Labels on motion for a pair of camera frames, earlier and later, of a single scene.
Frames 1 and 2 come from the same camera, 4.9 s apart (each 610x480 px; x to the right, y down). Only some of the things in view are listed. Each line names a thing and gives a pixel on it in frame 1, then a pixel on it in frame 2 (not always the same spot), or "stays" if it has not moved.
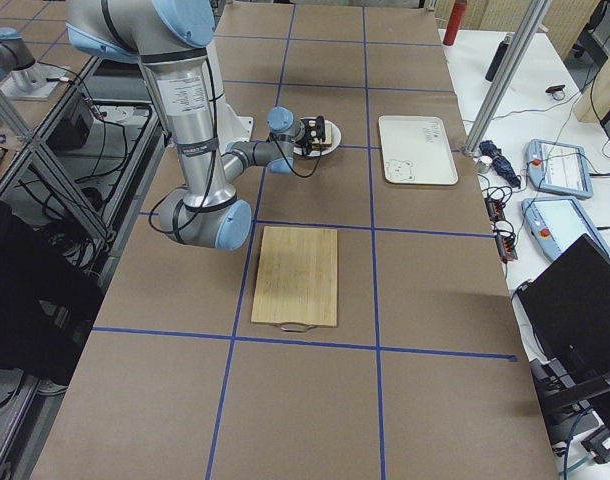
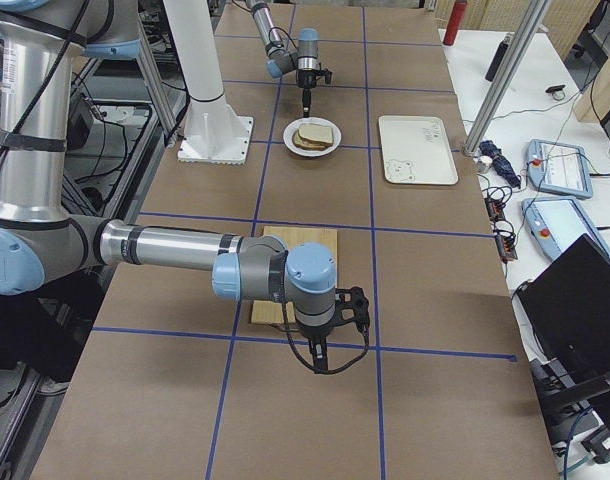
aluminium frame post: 527,25 stays
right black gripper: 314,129 -> 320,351
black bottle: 498,57 stays
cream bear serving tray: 416,151 stays
